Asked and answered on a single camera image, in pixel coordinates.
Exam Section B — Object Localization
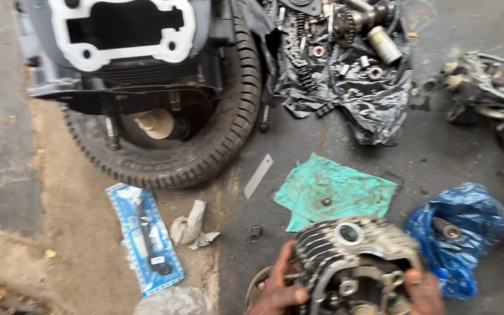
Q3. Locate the metal timing chain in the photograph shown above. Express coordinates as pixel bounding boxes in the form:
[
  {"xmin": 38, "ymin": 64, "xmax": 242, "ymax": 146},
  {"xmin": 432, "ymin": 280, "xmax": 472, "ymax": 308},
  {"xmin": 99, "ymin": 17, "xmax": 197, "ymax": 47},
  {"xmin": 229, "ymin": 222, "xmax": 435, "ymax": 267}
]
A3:
[{"xmin": 286, "ymin": 11, "xmax": 318, "ymax": 92}]

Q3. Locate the grimy engine cover casting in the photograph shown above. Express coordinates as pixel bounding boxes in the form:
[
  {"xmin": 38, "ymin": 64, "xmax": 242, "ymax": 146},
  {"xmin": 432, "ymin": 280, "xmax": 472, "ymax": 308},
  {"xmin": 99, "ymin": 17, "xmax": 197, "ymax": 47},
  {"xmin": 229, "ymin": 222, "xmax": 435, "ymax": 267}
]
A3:
[{"xmin": 423, "ymin": 49, "xmax": 504, "ymax": 184}]

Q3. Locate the dark ribbed cylindrical part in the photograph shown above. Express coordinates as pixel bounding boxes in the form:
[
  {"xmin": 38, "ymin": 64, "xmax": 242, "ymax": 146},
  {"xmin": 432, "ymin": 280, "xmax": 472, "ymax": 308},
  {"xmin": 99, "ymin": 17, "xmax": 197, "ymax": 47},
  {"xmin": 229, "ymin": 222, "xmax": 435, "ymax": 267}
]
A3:
[{"xmin": 431, "ymin": 217, "xmax": 462, "ymax": 240}]

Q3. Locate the black plastic sheet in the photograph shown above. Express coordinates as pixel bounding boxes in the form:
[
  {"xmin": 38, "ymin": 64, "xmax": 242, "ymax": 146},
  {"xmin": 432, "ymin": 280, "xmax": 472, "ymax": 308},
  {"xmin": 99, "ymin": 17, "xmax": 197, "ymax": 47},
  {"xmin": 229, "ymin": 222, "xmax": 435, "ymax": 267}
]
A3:
[{"xmin": 252, "ymin": 0, "xmax": 414, "ymax": 146}]

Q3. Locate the round metal plate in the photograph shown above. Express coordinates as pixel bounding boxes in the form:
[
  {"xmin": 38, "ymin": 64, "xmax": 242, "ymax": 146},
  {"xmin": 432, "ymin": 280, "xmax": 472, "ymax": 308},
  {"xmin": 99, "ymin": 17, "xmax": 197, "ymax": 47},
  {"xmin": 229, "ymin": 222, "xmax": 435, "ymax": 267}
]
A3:
[{"xmin": 244, "ymin": 265, "xmax": 274, "ymax": 313}]

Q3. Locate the cream metal cylinder pin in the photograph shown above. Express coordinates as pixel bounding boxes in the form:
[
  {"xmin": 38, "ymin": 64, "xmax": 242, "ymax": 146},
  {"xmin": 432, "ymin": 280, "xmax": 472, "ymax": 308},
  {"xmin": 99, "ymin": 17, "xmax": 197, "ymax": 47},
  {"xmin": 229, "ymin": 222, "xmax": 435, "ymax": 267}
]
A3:
[{"xmin": 367, "ymin": 25, "xmax": 403, "ymax": 66}]

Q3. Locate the white engine gasket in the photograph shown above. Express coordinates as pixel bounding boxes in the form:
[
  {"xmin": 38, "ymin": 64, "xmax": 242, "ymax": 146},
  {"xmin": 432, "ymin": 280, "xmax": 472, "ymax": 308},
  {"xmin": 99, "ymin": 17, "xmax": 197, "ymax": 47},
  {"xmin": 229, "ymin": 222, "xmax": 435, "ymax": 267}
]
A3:
[{"xmin": 48, "ymin": 0, "xmax": 197, "ymax": 73}]

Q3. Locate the black rubber tyre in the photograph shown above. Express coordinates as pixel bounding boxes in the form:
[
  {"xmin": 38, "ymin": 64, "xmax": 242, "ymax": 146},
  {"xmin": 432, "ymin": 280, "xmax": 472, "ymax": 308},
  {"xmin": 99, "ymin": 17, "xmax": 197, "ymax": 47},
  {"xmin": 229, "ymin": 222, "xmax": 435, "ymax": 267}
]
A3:
[{"xmin": 62, "ymin": 13, "xmax": 263, "ymax": 191}]

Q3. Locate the blue gasket kit packet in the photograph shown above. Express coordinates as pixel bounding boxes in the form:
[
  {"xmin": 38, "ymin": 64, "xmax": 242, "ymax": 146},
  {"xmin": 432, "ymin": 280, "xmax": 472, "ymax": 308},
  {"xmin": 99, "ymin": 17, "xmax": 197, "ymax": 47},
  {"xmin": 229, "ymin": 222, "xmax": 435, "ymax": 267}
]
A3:
[{"xmin": 105, "ymin": 182, "xmax": 187, "ymax": 298}]

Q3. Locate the flat grey metal strip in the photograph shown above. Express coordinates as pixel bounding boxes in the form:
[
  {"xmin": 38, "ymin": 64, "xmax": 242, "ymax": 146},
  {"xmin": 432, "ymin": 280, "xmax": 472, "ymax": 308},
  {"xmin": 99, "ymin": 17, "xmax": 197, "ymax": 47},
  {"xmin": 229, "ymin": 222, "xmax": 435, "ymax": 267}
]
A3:
[{"xmin": 244, "ymin": 153, "xmax": 274, "ymax": 200}]

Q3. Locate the blue plastic bag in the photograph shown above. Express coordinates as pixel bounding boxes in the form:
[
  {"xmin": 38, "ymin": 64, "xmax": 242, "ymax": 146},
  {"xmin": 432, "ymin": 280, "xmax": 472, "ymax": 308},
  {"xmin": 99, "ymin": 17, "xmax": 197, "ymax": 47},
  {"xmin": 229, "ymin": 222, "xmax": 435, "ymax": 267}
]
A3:
[{"xmin": 404, "ymin": 182, "xmax": 504, "ymax": 301}]

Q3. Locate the camshaft with toothed sprocket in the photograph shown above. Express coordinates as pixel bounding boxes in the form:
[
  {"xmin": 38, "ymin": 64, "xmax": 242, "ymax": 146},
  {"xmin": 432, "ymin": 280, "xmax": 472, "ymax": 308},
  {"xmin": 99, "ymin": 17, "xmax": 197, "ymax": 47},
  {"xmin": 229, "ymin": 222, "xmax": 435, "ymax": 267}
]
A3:
[{"xmin": 333, "ymin": 2, "xmax": 396, "ymax": 48}]

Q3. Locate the grey engine block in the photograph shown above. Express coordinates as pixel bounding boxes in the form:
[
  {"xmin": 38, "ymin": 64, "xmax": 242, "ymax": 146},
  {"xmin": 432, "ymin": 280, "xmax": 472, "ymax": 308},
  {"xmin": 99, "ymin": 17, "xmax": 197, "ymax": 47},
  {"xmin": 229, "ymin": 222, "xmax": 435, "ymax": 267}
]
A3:
[{"xmin": 12, "ymin": 0, "xmax": 237, "ymax": 115}]

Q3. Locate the cream wheel hub axle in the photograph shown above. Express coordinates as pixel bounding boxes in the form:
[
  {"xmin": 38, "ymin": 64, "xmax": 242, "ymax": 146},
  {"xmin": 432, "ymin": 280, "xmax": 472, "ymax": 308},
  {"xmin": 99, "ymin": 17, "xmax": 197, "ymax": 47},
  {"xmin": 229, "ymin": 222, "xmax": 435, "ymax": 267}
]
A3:
[{"xmin": 134, "ymin": 108, "xmax": 191, "ymax": 141}]

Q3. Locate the crumpled white rag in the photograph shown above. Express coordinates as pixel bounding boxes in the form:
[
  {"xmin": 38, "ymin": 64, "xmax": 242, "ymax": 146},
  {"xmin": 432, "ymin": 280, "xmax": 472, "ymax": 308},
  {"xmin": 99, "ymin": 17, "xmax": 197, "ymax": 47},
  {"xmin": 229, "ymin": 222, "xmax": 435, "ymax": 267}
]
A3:
[{"xmin": 170, "ymin": 199, "xmax": 221, "ymax": 251}]

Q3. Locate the person's right hand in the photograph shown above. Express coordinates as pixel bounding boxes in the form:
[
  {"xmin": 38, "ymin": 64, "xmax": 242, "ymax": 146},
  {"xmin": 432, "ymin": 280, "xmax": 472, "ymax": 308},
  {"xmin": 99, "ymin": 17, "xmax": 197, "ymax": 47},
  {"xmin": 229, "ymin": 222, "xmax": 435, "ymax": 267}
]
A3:
[{"xmin": 403, "ymin": 269, "xmax": 447, "ymax": 315}]

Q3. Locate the person's left hand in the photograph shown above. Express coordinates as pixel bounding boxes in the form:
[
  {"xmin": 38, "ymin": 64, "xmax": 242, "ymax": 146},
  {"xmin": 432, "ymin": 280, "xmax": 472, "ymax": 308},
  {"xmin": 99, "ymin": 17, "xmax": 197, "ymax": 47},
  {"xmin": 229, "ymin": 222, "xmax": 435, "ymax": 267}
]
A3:
[{"xmin": 244, "ymin": 240, "xmax": 312, "ymax": 315}]

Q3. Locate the finned engine cylinder head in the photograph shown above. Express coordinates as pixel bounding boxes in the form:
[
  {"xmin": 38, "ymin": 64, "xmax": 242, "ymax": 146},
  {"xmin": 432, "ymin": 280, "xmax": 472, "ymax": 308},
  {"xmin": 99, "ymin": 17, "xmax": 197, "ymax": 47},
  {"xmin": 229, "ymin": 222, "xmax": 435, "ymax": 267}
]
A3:
[{"xmin": 290, "ymin": 215, "xmax": 424, "ymax": 315}]

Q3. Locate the green crumpled paper sheet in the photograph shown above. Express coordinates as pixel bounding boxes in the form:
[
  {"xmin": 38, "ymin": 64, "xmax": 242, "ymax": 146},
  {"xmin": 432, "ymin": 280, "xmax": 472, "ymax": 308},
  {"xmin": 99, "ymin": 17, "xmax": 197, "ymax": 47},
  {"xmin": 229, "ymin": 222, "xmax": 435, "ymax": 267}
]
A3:
[{"xmin": 274, "ymin": 153, "xmax": 398, "ymax": 233}]

